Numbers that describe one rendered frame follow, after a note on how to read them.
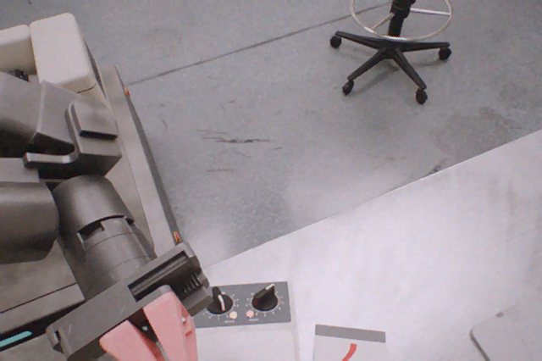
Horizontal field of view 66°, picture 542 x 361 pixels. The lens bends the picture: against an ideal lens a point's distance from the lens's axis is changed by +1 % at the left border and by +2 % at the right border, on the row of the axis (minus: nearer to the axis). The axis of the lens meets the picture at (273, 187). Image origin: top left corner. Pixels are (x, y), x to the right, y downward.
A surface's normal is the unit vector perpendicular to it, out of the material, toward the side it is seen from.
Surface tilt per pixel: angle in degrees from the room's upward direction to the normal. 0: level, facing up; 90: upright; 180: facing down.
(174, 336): 21
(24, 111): 47
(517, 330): 0
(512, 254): 0
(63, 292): 0
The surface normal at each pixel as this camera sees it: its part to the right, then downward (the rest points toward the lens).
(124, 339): 0.18, -0.26
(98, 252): -0.15, -0.48
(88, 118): 0.69, -0.52
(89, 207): 0.12, -0.63
